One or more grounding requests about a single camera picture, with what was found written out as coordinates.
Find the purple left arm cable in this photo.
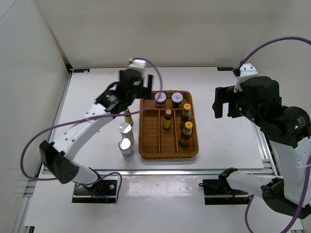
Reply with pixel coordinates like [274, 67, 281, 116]
[20, 57, 163, 203]

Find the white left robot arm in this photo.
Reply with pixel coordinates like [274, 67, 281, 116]
[39, 68, 153, 194]

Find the brown wicker divided basket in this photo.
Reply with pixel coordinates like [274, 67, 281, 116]
[138, 90, 199, 160]

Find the aluminium table edge rail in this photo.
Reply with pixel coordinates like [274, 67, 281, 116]
[96, 167, 274, 175]

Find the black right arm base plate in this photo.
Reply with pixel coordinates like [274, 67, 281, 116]
[198, 167, 249, 205]

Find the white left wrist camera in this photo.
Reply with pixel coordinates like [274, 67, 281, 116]
[128, 58, 147, 76]

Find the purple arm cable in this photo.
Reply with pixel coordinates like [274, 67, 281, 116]
[237, 36, 311, 233]
[20, 57, 163, 203]

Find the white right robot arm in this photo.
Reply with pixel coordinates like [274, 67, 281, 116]
[212, 76, 311, 219]

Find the yellow-cap red sauce bottle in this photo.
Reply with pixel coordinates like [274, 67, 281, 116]
[180, 103, 191, 128]

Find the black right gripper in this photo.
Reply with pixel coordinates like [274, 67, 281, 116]
[212, 86, 263, 127]

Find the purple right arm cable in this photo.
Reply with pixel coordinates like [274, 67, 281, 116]
[237, 36, 311, 233]

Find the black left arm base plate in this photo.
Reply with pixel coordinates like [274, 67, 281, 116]
[71, 175, 120, 204]

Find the dark silver-lid sauce jar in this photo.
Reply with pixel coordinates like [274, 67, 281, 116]
[155, 92, 167, 109]

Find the yellow-label cork bottle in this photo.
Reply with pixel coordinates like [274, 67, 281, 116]
[124, 109, 134, 126]
[163, 109, 172, 130]

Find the silver-lid spice jar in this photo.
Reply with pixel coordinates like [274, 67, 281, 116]
[118, 138, 134, 159]
[119, 122, 135, 145]

